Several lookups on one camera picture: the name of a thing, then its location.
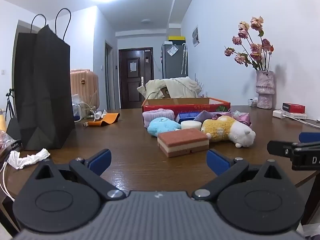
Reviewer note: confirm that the crumpled white tissue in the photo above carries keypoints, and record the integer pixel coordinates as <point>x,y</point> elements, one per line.
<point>27,160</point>

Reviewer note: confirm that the white folded umbrella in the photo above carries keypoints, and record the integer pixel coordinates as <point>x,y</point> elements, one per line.
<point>184,57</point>

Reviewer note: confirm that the pink textured vase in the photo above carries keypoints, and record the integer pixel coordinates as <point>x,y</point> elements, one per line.
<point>265,90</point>

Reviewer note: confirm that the wall electrical panel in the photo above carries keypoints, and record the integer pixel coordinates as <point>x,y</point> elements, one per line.
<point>195,36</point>

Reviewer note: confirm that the orange cloth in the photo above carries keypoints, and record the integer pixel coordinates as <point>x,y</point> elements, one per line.
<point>107,118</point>

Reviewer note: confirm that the red black small box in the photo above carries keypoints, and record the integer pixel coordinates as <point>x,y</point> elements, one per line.
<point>293,107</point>

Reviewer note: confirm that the purple knitted pouch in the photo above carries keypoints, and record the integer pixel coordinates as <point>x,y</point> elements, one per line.
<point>203,116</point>

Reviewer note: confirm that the grey refrigerator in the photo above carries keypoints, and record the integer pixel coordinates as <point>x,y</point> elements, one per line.
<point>172,65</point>

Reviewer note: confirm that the beige clothes pile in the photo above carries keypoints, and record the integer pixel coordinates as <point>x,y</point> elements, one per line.
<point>175,87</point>

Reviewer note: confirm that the red cardboard box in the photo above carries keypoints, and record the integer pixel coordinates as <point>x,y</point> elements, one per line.
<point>190,107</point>

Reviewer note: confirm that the clear plastic bag pile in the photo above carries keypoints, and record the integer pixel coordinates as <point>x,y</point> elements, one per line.
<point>80,107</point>

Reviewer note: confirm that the pink suitcase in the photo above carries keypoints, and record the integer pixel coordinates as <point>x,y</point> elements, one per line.
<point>85,85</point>

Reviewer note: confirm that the brown layered sponge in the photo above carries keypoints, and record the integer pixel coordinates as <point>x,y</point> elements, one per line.
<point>182,141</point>

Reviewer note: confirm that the paper note on refrigerator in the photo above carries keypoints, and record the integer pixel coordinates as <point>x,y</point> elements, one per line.
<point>172,50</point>

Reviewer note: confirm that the pink satin cloth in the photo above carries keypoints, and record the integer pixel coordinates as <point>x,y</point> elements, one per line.
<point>242,118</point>

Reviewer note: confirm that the black paper bag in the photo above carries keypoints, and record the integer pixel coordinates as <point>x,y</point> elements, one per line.
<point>47,92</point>

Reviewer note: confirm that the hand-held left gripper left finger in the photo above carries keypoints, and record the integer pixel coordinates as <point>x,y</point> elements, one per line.
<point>101,161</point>

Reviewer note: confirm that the black tripod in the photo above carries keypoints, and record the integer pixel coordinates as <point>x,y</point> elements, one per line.
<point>10,105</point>

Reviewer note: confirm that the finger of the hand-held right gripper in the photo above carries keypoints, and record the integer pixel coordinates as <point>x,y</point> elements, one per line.
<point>310,137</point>
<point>280,148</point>

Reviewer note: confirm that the dark brown door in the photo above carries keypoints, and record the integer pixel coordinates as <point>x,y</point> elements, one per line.
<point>135,80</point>

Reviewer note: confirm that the small white jar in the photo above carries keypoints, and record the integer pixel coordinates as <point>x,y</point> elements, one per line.
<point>252,102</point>

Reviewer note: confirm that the blue tissue packet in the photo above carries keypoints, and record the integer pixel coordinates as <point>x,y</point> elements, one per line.
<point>187,116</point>

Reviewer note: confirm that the yellow white alpaca plush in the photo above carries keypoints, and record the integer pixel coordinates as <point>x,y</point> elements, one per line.
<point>220,130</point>

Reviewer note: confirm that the white round sponge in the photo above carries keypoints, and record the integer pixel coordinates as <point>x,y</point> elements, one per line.
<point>191,125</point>

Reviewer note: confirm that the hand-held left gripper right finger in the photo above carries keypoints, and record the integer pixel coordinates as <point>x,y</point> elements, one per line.
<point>217,162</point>

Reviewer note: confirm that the white power adapter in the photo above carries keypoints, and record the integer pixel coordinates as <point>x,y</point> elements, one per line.
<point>278,113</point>

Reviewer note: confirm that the light blue plush toy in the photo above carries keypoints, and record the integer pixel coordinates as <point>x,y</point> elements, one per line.
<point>162,126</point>

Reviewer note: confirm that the yellow box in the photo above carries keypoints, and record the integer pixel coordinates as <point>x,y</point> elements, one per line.
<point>176,38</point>

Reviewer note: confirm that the pink plush headband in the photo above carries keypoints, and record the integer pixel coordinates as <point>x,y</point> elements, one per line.
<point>157,113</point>

